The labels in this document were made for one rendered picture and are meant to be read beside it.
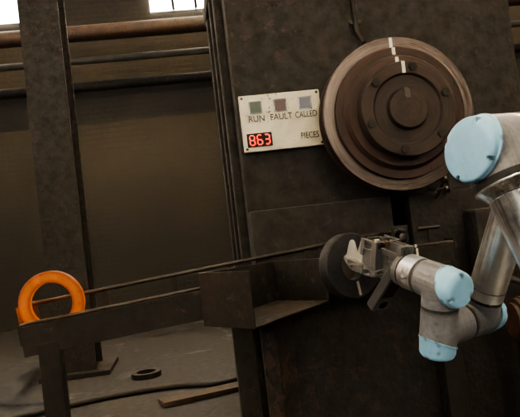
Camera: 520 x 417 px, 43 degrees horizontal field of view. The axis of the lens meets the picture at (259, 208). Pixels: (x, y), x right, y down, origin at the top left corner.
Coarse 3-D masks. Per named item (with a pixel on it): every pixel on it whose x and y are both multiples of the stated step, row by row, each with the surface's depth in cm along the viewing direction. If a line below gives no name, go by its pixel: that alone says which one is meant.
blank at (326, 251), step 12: (336, 240) 154; (348, 240) 156; (360, 240) 158; (324, 252) 154; (336, 252) 154; (324, 264) 153; (336, 264) 153; (324, 276) 153; (336, 276) 153; (360, 276) 156; (336, 288) 153; (348, 288) 154; (360, 288) 156
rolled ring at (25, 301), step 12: (36, 276) 189; (48, 276) 190; (60, 276) 190; (72, 276) 193; (24, 288) 189; (36, 288) 190; (72, 288) 190; (24, 300) 189; (72, 300) 191; (84, 300) 192; (24, 312) 189; (72, 312) 190
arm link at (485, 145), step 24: (480, 120) 112; (504, 120) 114; (456, 144) 116; (480, 144) 112; (504, 144) 111; (456, 168) 116; (480, 168) 112; (504, 168) 111; (480, 192) 114; (504, 192) 112; (504, 216) 112
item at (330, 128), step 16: (368, 48) 201; (416, 48) 202; (432, 48) 203; (352, 64) 200; (448, 64) 203; (336, 80) 199; (464, 80) 204; (464, 96) 203; (336, 128) 199; (336, 144) 198; (352, 160) 199; (368, 176) 199; (432, 176) 201
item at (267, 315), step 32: (224, 288) 163; (256, 288) 183; (288, 288) 184; (320, 288) 175; (224, 320) 164; (256, 320) 163; (288, 320) 172; (288, 352) 171; (288, 384) 170; (288, 416) 169
